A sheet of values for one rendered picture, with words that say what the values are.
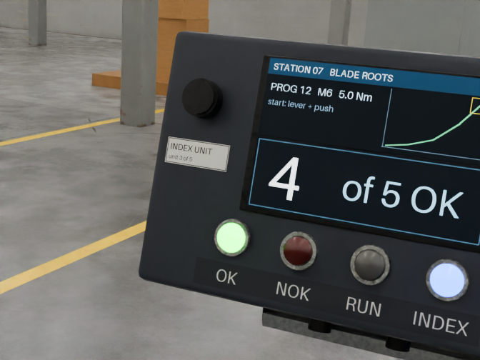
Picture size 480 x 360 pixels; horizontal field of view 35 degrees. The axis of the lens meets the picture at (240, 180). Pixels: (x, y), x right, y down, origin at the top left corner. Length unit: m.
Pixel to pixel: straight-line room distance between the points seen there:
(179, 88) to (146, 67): 6.20
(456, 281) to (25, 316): 2.66
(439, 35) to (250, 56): 7.73
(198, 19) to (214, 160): 8.43
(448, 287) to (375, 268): 0.05
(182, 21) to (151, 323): 6.11
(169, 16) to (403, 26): 2.61
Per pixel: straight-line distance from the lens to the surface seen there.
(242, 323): 3.01
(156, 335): 2.89
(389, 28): 8.40
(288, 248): 0.51
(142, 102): 6.77
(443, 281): 0.49
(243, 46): 0.55
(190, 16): 8.82
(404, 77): 0.51
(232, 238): 0.53
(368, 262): 0.50
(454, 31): 8.22
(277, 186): 0.52
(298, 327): 0.61
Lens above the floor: 1.29
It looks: 15 degrees down
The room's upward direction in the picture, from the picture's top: 4 degrees clockwise
